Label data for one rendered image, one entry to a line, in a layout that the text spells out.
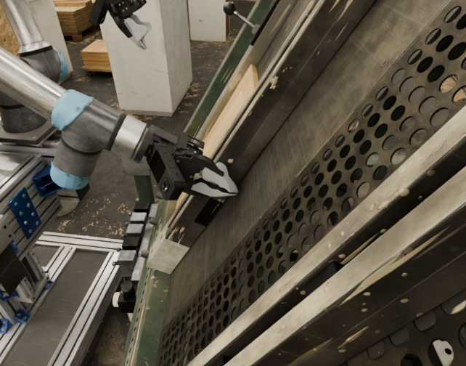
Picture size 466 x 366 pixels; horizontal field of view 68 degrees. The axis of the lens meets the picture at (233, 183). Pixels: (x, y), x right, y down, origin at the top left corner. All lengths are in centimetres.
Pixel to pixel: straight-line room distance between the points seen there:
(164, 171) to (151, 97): 302
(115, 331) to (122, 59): 244
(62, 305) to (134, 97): 232
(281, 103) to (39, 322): 154
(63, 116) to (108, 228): 186
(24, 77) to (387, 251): 73
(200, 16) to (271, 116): 538
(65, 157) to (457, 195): 62
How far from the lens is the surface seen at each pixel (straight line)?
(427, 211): 25
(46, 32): 470
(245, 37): 132
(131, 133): 65
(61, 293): 195
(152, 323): 92
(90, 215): 262
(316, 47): 64
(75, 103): 66
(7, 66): 83
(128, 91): 368
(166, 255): 94
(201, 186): 69
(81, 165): 71
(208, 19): 600
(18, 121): 146
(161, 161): 63
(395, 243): 25
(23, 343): 187
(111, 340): 197
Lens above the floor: 167
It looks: 38 degrees down
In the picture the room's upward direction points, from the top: straight up
